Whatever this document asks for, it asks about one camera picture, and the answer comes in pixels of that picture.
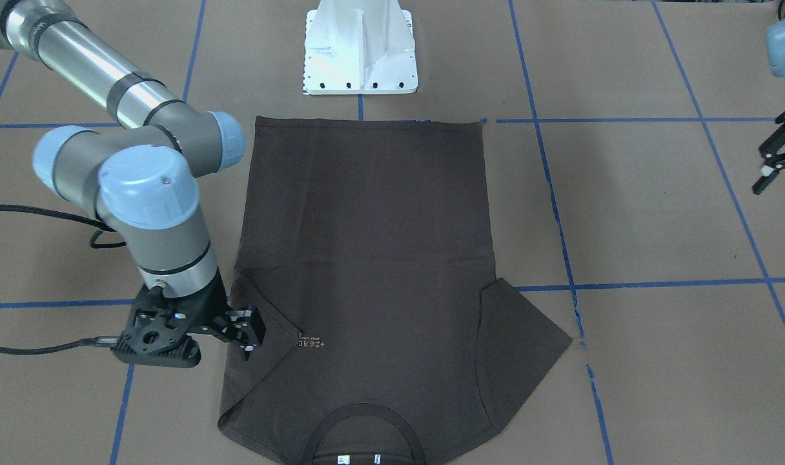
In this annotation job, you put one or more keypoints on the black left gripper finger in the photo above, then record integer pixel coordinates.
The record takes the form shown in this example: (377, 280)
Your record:
(774, 143)
(772, 165)

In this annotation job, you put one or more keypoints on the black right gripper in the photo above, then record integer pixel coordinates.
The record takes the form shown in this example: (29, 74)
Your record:
(213, 298)

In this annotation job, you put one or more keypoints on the dark brown t-shirt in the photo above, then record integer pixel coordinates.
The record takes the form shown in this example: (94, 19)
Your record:
(367, 249)

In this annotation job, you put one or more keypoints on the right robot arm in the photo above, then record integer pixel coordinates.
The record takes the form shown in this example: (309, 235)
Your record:
(140, 183)

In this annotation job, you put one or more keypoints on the brown paper table cover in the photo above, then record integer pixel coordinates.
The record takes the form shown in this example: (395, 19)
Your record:
(620, 141)

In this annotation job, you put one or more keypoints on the white metal mount base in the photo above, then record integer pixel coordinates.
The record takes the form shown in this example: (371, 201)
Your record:
(359, 47)

